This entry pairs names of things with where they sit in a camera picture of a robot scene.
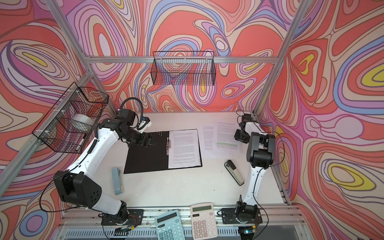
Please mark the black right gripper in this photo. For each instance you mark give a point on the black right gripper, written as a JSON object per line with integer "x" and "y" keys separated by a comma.
{"x": 238, "y": 138}

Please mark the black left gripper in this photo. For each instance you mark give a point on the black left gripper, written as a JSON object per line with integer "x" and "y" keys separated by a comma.
{"x": 146, "y": 139}

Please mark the blue folder with black inside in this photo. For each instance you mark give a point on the blue folder with black inside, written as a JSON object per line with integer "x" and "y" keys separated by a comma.
{"x": 151, "y": 159}

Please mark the printed white paper sheet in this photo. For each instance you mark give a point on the printed white paper sheet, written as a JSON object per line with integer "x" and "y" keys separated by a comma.
{"x": 184, "y": 149}

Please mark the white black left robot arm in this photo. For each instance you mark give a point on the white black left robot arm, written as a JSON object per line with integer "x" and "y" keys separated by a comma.
{"x": 76, "y": 185}

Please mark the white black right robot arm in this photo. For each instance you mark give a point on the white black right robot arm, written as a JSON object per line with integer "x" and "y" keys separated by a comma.
{"x": 260, "y": 156}

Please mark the beige black stapler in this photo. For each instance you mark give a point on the beige black stapler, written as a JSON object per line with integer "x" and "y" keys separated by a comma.
{"x": 232, "y": 169}

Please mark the light blue stapler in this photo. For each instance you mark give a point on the light blue stapler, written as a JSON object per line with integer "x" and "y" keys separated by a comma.
{"x": 117, "y": 181}

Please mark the white tape roll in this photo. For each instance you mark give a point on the white tape roll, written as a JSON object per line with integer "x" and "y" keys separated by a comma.
{"x": 80, "y": 122}

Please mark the black marker pen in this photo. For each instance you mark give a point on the black marker pen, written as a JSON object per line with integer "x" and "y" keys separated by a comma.
{"x": 80, "y": 145}

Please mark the teal calculator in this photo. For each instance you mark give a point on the teal calculator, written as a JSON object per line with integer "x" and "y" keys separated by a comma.
{"x": 169, "y": 226}

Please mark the pink white calculator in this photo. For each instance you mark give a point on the pink white calculator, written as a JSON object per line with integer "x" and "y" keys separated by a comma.
{"x": 204, "y": 221}

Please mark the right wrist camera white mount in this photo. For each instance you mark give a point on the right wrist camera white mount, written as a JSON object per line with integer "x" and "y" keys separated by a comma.
{"x": 243, "y": 119}

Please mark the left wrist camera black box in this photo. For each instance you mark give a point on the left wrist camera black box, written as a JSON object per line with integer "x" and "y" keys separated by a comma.
{"x": 134, "y": 121}

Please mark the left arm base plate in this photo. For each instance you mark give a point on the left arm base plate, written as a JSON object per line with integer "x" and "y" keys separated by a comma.
{"x": 124, "y": 223}

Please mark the black wire basket back wall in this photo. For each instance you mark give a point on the black wire basket back wall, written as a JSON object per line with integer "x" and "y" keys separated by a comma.
{"x": 183, "y": 68}

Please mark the black wire basket wall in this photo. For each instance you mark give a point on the black wire basket wall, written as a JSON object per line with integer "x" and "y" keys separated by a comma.
{"x": 183, "y": 68}
{"x": 55, "y": 130}

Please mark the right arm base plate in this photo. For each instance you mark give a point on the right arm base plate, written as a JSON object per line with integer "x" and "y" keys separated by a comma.
{"x": 248, "y": 215}

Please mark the black wire basket left wall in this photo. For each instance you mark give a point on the black wire basket left wall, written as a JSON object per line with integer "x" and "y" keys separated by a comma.
{"x": 55, "y": 130}

